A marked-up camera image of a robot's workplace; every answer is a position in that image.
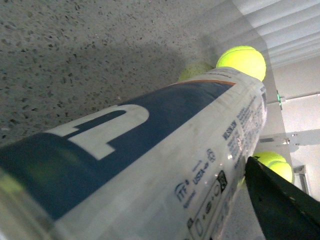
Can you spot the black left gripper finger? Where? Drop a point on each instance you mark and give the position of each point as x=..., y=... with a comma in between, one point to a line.
x=284, y=212

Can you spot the Wilson 3 tennis ball far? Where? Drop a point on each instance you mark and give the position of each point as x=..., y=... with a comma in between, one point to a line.
x=268, y=157

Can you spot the Head Team tennis ball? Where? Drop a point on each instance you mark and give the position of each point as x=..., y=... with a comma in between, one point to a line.
x=283, y=169

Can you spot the white pleated curtain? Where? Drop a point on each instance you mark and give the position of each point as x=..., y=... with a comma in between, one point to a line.
x=290, y=28

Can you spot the plain yellow tennis ball right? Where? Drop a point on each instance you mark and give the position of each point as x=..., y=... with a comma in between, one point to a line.
x=245, y=59

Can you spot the clear Wilson tennis ball can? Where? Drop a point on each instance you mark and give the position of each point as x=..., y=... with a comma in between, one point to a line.
x=162, y=166

